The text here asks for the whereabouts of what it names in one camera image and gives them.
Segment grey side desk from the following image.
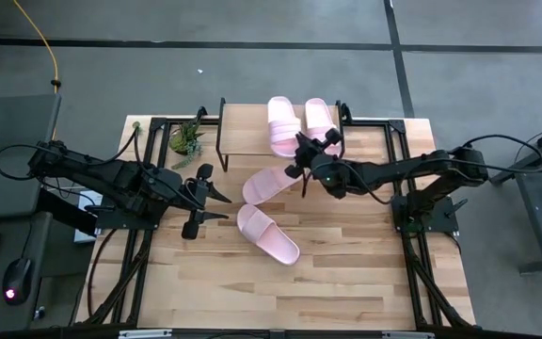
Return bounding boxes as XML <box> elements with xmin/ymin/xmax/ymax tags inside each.
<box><xmin>0</xmin><ymin>92</ymin><xmax>63</xmax><ymax>333</ymax></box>

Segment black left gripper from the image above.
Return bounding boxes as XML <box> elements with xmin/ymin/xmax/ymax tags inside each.
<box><xmin>181</xmin><ymin>163</ymin><xmax>233</xmax><ymax>240</ymax></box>

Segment pink rubber slide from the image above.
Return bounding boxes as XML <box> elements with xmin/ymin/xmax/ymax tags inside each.
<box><xmin>235</xmin><ymin>202</ymin><xmax>301</xmax><ymax>266</ymax></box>
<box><xmin>242</xmin><ymin>165</ymin><xmax>304</xmax><ymax>206</ymax></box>
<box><xmin>303</xmin><ymin>97</ymin><xmax>343</xmax><ymax>157</ymax></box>
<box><xmin>267</xmin><ymin>95</ymin><xmax>303</xmax><ymax>159</ymax></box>

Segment black aluminium rig frame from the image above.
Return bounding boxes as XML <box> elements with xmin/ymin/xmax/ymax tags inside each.
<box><xmin>75</xmin><ymin>105</ymin><xmax>477</xmax><ymax>331</ymax></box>

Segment wooden shelf with black frame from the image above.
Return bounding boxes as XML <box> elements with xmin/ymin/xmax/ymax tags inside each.
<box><xmin>215</xmin><ymin>97</ymin><xmax>353</xmax><ymax>173</ymax></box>

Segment white power strip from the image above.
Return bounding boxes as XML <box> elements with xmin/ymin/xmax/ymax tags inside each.
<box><xmin>72</xmin><ymin>189</ymin><xmax>104</xmax><ymax>245</ymax></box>

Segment black computer mouse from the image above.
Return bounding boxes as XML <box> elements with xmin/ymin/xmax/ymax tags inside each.
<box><xmin>1</xmin><ymin>257</ymin><xmax>34</xmax><ymax>307</ymax></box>

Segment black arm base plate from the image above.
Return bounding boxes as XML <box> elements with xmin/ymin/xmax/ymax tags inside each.
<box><xmin>94</xmin><ymin>206</ymin><xmax>160</xmax><ymax>232</ymax></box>
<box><xmin>391</xmin><ymin>194</ymin><xmax>460</xmax><ymax>235</ymax></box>

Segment potted green succulent plant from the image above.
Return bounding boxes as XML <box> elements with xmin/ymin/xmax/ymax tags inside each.
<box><xmin>167</xmin><ymin>118</ymin><xmax>206</xmax><ymax>171</ymax></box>

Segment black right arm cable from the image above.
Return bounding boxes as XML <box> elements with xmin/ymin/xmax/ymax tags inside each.
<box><xmin>345</xmin><ymin>134</ymin><xmax>542</xmax><ymax>206</ymax></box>

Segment silver aluminium bracket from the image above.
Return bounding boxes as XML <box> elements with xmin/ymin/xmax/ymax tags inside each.
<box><xmin>382</xmin><ymin>331</ymin><xmax>435</xmax><ymax>339</ymax></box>
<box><xmin>118</xmin><ymin>329</ymin><xmax>173</xmax><ymax>339</ymax></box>

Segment yellow extension cable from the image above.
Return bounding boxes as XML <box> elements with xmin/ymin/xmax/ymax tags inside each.
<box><xmin>13</xmin><ymin>0</ymin><xmax>62</xmax><ymax>94</ymax></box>

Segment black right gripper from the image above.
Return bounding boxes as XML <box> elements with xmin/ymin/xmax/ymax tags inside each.
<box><xmin>283</xmin><ymin>127</ymin><xmax>345</xmax><ymax>180</ymax></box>

